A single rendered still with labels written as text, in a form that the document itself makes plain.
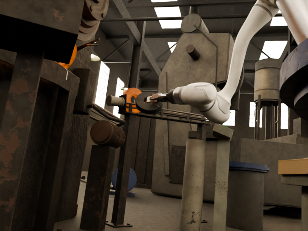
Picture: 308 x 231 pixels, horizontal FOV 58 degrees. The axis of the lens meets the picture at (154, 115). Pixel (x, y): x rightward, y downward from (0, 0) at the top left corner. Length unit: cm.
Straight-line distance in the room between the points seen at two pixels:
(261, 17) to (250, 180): 106
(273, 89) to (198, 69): 623
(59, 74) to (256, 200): 144
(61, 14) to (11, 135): 30
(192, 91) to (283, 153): 204
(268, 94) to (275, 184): 701
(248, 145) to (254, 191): 110
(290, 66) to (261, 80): 989
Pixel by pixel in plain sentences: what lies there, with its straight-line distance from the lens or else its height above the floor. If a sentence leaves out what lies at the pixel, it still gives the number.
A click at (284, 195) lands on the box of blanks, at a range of 317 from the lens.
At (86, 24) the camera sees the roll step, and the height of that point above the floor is 96.
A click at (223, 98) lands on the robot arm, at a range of 137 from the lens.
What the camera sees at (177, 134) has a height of 85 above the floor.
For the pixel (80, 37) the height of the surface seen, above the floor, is 90.
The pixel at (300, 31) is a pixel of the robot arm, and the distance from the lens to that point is 118.
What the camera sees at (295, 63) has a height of 40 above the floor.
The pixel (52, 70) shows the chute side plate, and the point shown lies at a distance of 123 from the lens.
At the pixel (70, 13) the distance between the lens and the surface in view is 69.
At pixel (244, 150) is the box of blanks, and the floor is 62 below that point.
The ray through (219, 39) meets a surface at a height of 219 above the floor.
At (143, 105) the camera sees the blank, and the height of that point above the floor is 65.
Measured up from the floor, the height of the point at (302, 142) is 98.
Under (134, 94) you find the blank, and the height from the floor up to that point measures 74.
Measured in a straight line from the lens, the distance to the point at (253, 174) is 200.
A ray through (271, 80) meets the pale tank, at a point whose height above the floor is 368.
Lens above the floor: 30
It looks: 11 degrees up
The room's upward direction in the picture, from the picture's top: 6 degrees clockwise
